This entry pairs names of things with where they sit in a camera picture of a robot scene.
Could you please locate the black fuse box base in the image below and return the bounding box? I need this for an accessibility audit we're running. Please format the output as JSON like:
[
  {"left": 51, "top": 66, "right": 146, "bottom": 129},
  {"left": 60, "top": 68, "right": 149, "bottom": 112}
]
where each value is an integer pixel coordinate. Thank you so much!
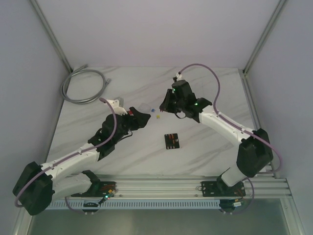
[{"left": 164, "top": 133, "right": 180, "bottom": 150}]

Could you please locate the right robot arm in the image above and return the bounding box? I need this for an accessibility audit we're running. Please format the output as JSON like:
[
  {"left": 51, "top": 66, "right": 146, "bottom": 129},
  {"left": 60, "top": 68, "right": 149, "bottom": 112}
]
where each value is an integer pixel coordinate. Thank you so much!
[{"left": 159, "top": 80, "right": 273, "bottom": 196}]

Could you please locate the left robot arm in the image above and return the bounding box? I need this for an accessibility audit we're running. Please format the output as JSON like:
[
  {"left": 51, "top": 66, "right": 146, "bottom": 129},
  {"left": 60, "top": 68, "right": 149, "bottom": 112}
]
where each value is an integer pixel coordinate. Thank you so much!
[{"left": 13, "top": 107, "right": 151, "bottom": 215}]

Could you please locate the clear plastic fuse box cover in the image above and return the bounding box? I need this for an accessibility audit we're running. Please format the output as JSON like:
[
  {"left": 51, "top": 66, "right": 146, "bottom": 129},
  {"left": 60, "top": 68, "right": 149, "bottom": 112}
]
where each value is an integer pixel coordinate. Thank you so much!
[{"left": 138, "top": 103, "right": 151, "bottom": 114}]

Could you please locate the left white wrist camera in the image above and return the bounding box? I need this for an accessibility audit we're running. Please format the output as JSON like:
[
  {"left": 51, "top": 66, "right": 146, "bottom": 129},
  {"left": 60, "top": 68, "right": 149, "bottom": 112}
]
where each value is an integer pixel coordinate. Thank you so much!
[{"left": 108, "top": 97, "right": 128, "bottom": 116}]

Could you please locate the aluminium front rail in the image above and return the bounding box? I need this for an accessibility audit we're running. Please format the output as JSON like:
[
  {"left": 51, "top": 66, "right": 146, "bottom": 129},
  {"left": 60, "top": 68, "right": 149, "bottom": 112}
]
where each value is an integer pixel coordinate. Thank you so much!
[{"left": 98, "top": 175, "right": 292, "bottom": 199}]

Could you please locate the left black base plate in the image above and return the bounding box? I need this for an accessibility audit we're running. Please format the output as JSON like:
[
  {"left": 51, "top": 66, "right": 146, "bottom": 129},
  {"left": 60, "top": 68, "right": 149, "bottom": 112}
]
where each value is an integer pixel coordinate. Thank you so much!
[{"left": 80, "top": 181, "right": 116, "bottom": 197}]

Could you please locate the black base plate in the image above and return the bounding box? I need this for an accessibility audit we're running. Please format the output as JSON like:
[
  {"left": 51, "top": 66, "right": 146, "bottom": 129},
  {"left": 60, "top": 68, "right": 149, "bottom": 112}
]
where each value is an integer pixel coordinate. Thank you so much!
[
  {"left": 199, "top": 181, "right": 246, "bottom": 198},
  {"left": 80, "top": 181, "right": 116, "bottom": 197}
]

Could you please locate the grey coiled cable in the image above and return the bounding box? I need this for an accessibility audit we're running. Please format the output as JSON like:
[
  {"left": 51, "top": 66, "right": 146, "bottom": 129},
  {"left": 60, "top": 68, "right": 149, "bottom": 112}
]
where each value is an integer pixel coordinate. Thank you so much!
[{"left": 61, "top": 64, "right": 112, "bottom": 104}]

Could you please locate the grey slotted cable duct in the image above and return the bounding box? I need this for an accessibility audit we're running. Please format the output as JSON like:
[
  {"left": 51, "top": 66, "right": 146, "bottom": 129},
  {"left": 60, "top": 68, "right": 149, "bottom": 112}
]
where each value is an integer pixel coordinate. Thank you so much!
[{"left": 46, "top": 198, "right": 221, "bottom": 210}]

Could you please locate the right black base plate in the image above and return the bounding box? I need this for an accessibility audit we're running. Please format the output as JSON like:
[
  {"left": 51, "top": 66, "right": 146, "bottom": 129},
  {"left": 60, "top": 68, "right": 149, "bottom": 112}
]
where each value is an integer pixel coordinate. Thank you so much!
[{"left": 199, "top": 181, "right": 246, "bottom": 198}]

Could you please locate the right aluminium frame post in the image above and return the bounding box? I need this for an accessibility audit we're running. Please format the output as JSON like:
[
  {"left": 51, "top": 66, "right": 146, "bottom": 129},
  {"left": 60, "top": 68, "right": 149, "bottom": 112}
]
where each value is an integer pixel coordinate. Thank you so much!
[{"left": 243, "top": 0, "right": 289, "bottom": 76}]

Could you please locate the aluminium frame post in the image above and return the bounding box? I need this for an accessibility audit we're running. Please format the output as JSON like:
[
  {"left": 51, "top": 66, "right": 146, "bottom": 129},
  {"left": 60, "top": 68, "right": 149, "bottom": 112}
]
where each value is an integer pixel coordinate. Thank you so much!
[
  {"left": 243, "top": 0, "right": 289, "bottom": 76},
  {"left": 29, "top": 0, "right": 72, "bottom": 72}
]

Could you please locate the left aluminium frame post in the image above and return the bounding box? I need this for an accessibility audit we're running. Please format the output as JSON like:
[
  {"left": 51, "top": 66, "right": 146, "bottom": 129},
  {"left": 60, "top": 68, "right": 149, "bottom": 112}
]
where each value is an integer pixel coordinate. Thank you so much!
[{"left": 29, "top": 0, "right": 72, "bottom": 72}]

